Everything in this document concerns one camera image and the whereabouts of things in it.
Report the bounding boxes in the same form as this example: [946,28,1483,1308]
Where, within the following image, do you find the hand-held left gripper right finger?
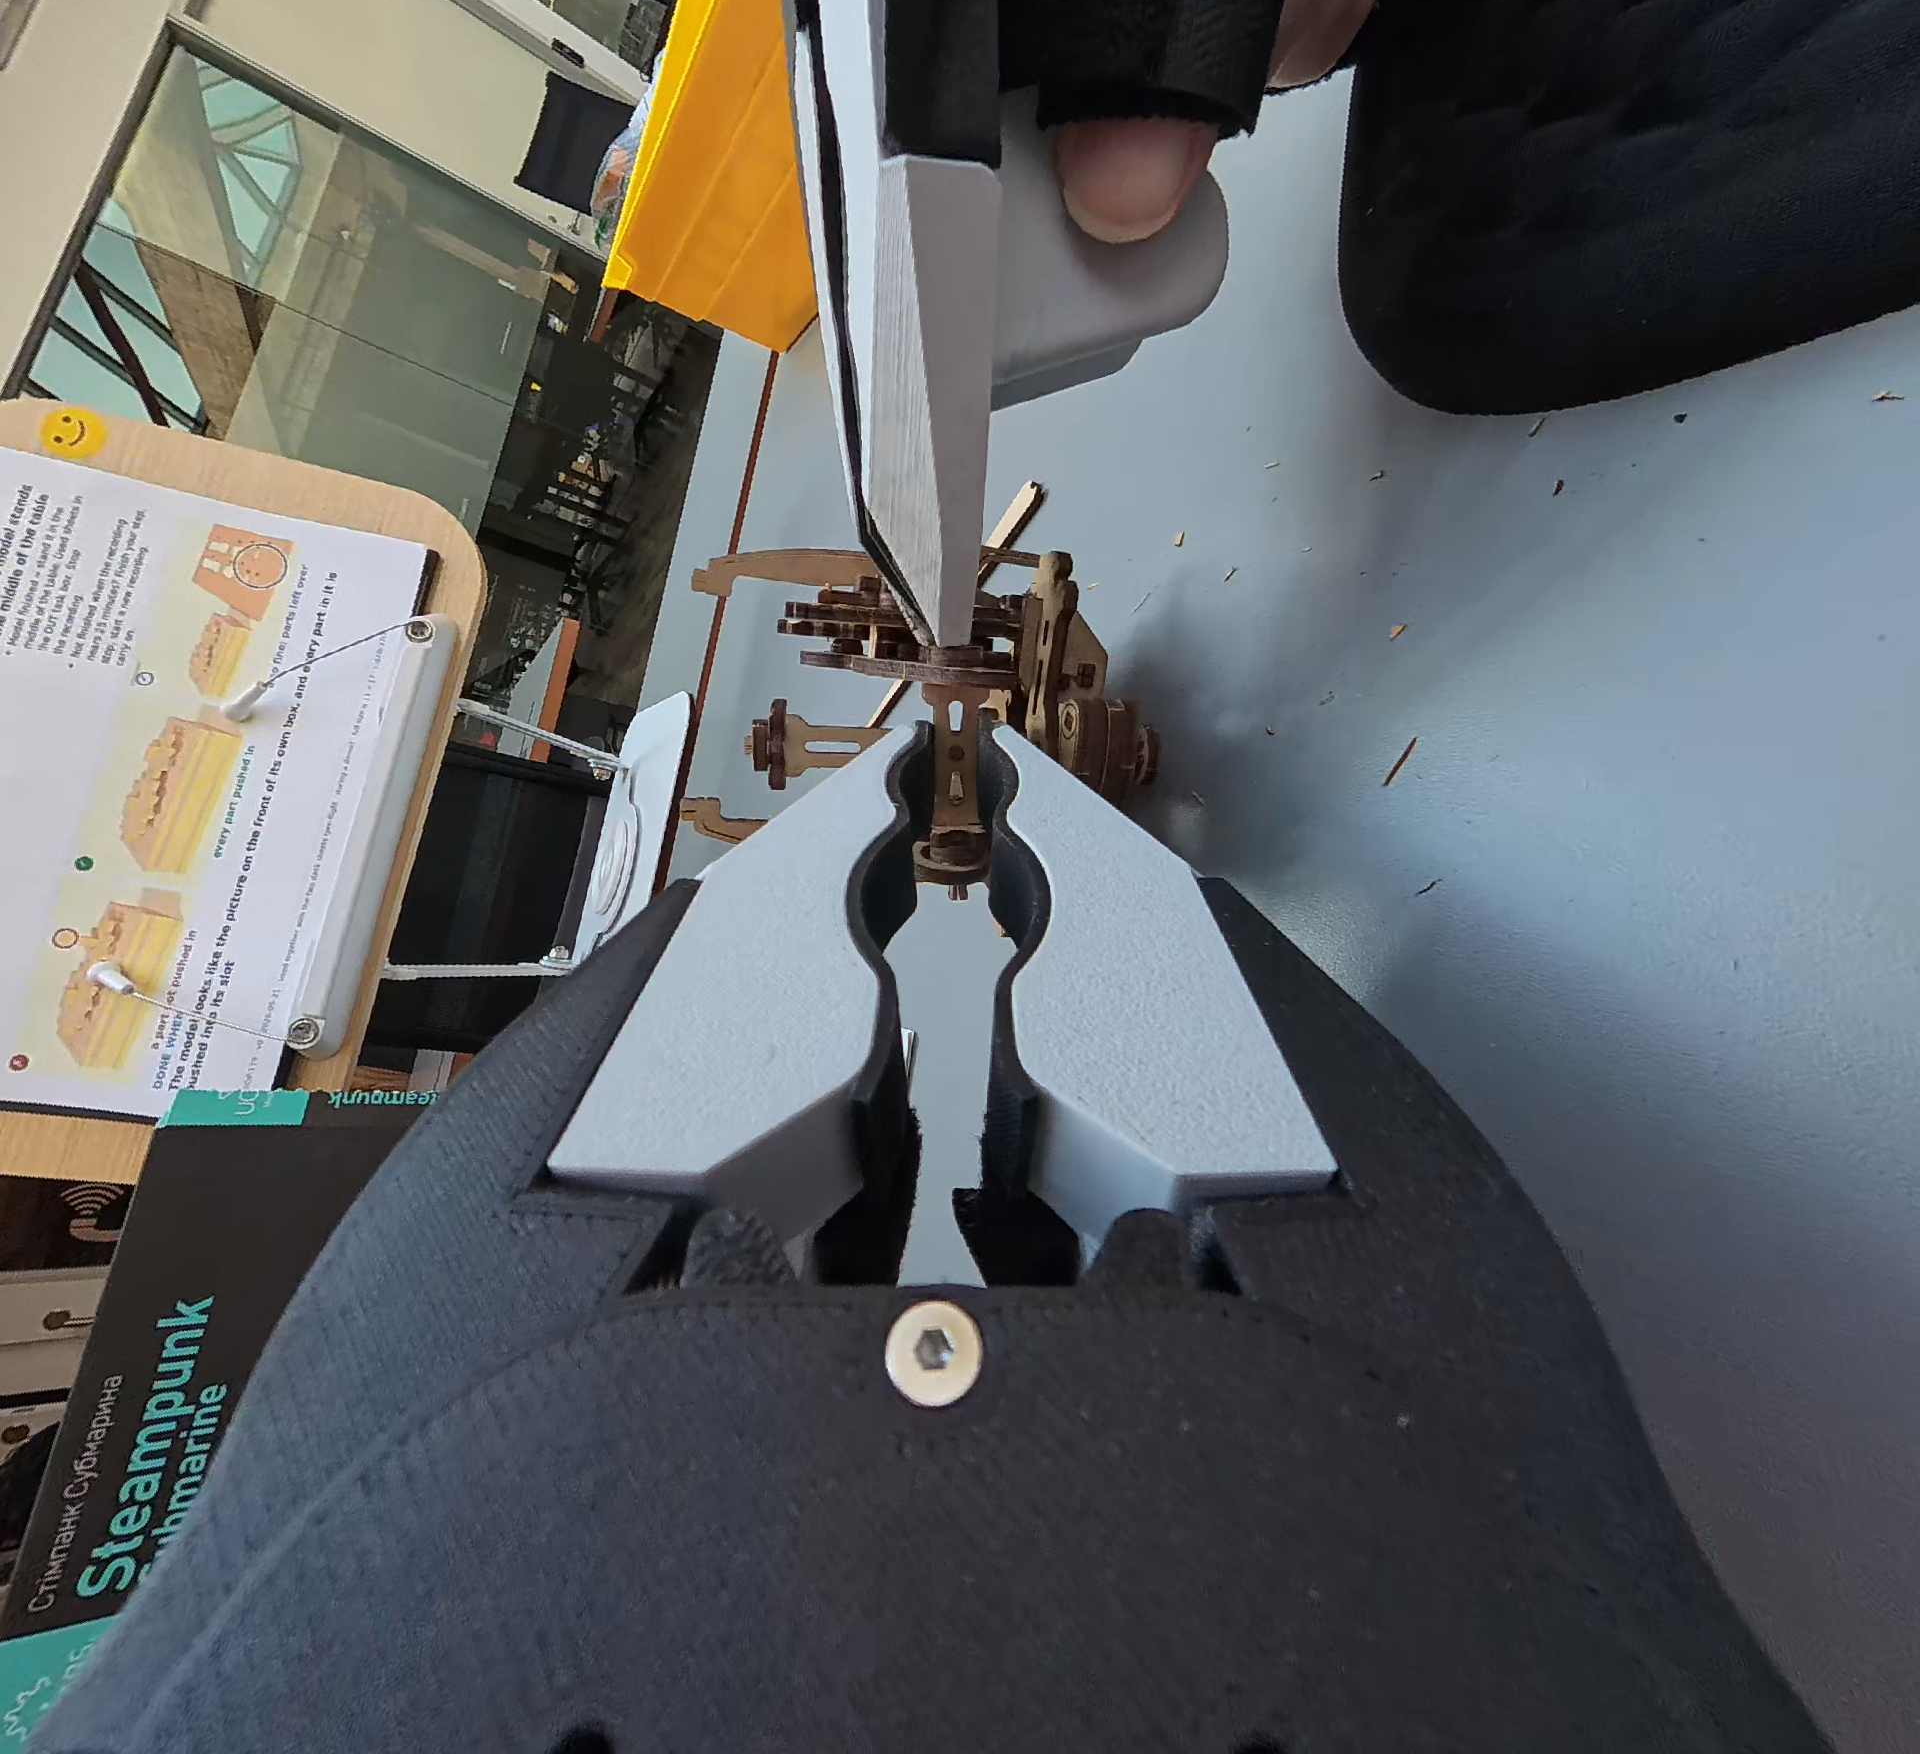
[958,725,1340,1288]

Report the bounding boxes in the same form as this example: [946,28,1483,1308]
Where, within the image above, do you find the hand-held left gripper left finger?
[547,725,924,1288]

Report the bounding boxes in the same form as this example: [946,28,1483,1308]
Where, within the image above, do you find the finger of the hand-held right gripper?
[744,0,911,604]
[817,0,1006,650]

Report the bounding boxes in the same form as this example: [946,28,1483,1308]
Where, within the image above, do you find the wooden mechanical model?
[750,550,1164,903]

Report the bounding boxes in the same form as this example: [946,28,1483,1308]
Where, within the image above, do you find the person's right forearm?
[1335,0,1920,418]

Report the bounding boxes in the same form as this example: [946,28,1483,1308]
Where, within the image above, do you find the grey desk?
[638,58,1920,1754]

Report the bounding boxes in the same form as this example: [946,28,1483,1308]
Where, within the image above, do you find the person's right hand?
[1051,0,1391,243]

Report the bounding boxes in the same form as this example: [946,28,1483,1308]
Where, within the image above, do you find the yellow plastic bin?
[598,0,818,353]

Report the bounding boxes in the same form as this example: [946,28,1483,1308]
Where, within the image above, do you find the clear bag of colourful items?
[592,119,653,249]

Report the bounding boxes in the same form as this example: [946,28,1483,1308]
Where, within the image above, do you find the black chair back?
[516,74,639,233]

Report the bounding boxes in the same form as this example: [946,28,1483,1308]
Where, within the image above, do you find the white plastic plate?
[576,692,700,953]

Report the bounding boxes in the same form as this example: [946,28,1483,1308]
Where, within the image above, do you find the dark cabinet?
[368,741,601,1050]

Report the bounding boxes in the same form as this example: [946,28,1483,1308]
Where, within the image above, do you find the curved wooden part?
[690,548,880,604]

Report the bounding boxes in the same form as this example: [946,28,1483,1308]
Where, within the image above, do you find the scattered wood splinters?
[1139,389,1907,893]

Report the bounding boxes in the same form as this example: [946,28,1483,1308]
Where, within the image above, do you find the white clip bar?
[292,615,459,1055]

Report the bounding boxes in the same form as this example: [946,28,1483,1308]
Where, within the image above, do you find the glass partition panel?
[0,20,618,510]

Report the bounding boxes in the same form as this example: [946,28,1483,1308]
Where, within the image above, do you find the black and teal kit box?
[0,1087,452,1754]

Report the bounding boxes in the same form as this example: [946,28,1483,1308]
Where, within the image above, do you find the wooden instruction board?
[0,402,488,1177]

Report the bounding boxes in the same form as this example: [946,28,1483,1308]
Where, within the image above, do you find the printed instruction sheet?
[0,446,437,1123]

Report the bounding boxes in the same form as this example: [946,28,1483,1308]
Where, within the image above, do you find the thin steel tether wire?
[222,622,437,717]
[453,696,618,773]
[87,960,325,1048]

